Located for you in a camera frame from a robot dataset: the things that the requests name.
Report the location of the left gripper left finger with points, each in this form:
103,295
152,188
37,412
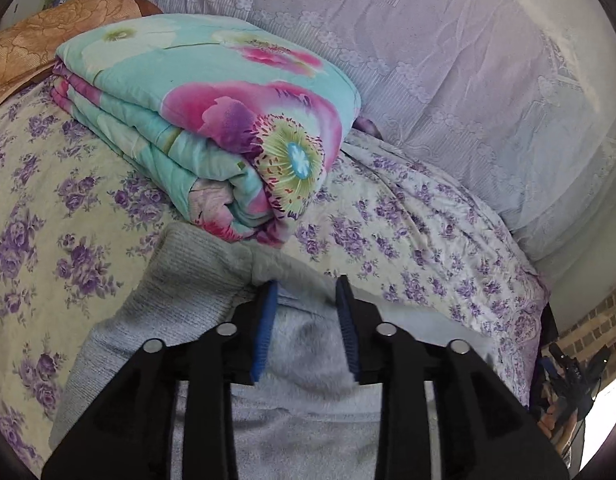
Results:
127,430

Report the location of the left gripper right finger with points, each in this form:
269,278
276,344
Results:
440,405

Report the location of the grey fleece pants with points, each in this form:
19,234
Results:
306,417

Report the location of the brick pattern curtain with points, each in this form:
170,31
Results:
591,333

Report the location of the purple floral bed sheet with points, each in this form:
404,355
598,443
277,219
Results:
78,226

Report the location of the folded teal pink floral quilt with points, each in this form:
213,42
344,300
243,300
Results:
237,126

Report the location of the brown orange floral pillow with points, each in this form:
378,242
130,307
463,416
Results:
27,49

